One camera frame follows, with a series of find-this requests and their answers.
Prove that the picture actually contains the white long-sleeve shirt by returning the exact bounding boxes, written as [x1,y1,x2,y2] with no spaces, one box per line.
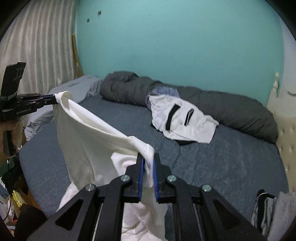
[53,91,168,240]

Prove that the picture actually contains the grey and black folded clothes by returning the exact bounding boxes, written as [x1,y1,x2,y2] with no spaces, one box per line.
[251,189,295,240]

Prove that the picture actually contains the person's left hand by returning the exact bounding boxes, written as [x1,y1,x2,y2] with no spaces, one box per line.
[0,120,24,163]

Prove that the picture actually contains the grey pillow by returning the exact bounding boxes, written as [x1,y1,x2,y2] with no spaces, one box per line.
[23,74,103,142]

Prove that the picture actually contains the dark blue bed sheet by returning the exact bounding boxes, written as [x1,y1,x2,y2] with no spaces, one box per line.
[18,93,289,241]

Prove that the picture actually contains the striped beige curtain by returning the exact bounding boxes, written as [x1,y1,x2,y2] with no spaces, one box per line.
[1,1,76,93]

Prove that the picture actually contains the white garment with black stripes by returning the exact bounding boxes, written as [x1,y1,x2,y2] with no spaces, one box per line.
[149,94,219,144]

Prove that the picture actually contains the dark grey rolled duvet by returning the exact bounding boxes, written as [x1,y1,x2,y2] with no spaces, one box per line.
[99,71,278,144]

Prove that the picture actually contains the light blue garment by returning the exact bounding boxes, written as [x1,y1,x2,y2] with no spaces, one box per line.
[145,86,180,110]

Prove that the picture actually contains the cream tufted headboard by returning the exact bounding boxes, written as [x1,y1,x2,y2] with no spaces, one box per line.
[267,73,296,192]

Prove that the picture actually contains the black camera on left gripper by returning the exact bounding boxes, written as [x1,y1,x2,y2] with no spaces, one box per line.
[1,62,26,101]

